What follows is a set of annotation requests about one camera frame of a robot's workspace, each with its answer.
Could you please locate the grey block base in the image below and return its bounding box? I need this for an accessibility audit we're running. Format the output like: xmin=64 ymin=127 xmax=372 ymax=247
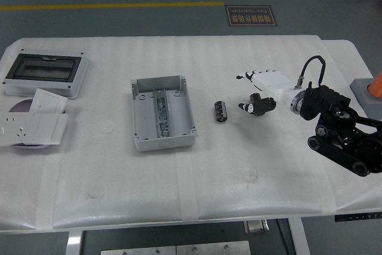
xmin=349 ymin=78 xmax=382 ymax=120

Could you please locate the grey metal base plate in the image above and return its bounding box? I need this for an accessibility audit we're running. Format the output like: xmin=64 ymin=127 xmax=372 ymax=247
xmin=175 ymin=240 xmax=252 ymax=255
xmin=100 ymin=245 xmax=177 ymax=255

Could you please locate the purple round disc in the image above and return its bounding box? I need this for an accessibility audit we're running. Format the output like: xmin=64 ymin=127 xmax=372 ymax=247
xmin=8 ymin=99 xmax=51 ymax=150

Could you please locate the black table control panel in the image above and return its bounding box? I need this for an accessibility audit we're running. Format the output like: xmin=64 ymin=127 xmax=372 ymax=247
xmin=334 ymin=211 xmax=382 ymax=223

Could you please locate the open grey junction box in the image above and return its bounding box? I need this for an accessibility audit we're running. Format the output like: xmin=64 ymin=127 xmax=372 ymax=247
xmin=130 ymin=75 xmax=199 ymax=153

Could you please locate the white table leg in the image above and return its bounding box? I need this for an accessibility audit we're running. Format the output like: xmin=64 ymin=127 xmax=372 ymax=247
xmin=64 ymin=229 xmax=84 ymax=255
xmin=288 ymin=217 xmax=311 ymax=255

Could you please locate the brown floor sign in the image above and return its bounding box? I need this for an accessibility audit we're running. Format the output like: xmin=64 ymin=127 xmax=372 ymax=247
xmin=224 ymin=5 xmax=279 ymax=28

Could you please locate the white switch panel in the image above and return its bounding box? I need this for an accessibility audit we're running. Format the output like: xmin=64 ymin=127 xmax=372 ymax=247
xmin=29 ymin=88 xmax=68 ymax=115
xmin=23 ymin=113 xmax=69 ymax=145

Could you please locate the grey box with dark window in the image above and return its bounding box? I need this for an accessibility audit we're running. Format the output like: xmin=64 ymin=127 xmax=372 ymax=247
xmin=1 ymin=48 xmax=91 ymax=99

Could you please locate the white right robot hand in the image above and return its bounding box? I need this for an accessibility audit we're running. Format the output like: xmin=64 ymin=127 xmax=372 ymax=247
xmin=235 ymin=69 xmax=298 ymax=118

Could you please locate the white socket panel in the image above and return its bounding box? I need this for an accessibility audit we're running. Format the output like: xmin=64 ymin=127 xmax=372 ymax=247
xmin=0 ymin=113 xmax=35 ymax=148

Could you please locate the metal rail inside box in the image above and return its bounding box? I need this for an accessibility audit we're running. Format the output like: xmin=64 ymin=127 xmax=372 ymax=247
xmin=152 ymin=88 xmax=173 ymax=139

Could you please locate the grey metal bracket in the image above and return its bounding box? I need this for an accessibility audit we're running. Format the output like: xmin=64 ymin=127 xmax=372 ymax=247
xmin=243 ymin=220 xmax=270 ymax=235

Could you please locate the white foam mat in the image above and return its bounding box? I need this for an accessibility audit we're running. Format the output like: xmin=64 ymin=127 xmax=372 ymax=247
xmin=0 ymin=35 xmax=382 ymax=231

